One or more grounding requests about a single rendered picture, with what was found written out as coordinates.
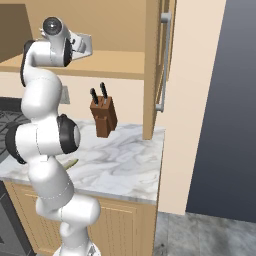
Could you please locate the dark grey oven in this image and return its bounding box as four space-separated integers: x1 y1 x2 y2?
0 179 36 256

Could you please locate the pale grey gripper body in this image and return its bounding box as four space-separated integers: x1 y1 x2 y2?
70 32 94 62

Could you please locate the black hob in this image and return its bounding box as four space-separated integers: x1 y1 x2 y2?
0 96 32 164

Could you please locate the grey bar door handle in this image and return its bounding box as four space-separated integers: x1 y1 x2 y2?
154 12 173 113

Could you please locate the light wood base cabinet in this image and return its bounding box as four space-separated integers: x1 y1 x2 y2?
2 180 158 256

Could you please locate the brown wooden knife block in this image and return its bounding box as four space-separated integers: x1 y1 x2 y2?
89 96 119 139

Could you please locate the green vegetable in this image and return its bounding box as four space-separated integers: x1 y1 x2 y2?
64 158 80 171

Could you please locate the black handled knife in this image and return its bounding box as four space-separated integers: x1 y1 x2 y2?
99 82 109 100
89 87 100 107

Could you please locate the grey wall socket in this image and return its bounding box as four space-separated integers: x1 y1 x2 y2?
60 85 71 105

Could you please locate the light wood cabinet door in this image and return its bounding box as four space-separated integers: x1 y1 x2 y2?
142 0 178 141

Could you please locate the light wood wall cabinet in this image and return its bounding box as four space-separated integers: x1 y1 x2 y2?
0 0 147 81

